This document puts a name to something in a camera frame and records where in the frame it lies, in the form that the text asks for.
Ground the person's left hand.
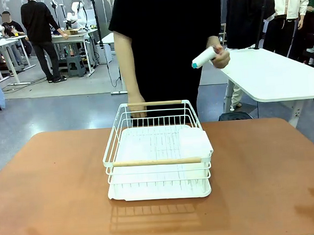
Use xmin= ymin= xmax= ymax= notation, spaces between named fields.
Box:
xmin=210 ymin=44 xmax=232 ymax=70

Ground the person's right hand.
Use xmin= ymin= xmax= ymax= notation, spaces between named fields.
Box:
xmin=127 ymin=94 xmax=148 ymax=119

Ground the white tube with teal cap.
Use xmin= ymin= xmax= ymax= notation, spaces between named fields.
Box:
xmin=190 ymin=46 xmax=219 ymax=70

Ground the person's right forearm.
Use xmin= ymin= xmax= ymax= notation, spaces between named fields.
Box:
xmin=113 ymin=29 xmax=146 ymax=104

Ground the person's left forearm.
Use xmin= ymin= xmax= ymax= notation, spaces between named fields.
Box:
xmin=206 ymin=35 xmax=221 ymax=51

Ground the person in dark coat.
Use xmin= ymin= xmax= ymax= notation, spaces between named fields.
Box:
xmin=218 ymin=0 xmax=282 ymax=112

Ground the large white table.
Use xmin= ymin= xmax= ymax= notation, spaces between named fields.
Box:
xmin=216 ymin=44 xmax=314 ymax=133

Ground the black round stool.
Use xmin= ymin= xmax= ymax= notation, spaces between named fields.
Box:
xmin=218 ymin=111 xmax=254 ymax=122

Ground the person in black shirt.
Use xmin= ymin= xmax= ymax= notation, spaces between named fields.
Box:
xmin=106 ymin=0 xmax=234 ymax=129

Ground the white cabinet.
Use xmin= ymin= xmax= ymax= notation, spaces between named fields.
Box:
xmin=96 ymin=43 xmax=113 ymax=65

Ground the grey step stool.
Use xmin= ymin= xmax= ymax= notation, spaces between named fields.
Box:
xmin=66 ymin=54 xmax=87 ymax=78

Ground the person in white jacket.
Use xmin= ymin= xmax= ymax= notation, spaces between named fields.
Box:
xmin=260 ymin=0 xmax=314 ymax=60

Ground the white plastic drip tray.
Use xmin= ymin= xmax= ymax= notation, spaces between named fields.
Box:
xmin=103 ymin=122 xmax=213 ymax=204

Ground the white desk with clutter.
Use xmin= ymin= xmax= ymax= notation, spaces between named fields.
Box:
xmin=51 ymin=28 xmax=102 ymax=79

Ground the black tripod pole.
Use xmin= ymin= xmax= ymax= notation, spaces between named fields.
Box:
xmin=90 ymin=0 xmax=105 ymax=49

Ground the cardboard box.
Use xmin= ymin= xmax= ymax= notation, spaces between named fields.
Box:
xmin=62 ymin=27 xmax=82 ymax=37

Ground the standing person in black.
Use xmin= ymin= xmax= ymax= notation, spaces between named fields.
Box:
xmin=20 ymin=0 xmax=72 ymax=85

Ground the seated person in black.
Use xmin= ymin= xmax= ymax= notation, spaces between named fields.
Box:
xmin=0 ymin=9 xmax=34 ymax=60

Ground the white wire dish rack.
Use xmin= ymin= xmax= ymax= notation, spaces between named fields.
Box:
xmin=98 ymin=97 xmax=216 ymax=187

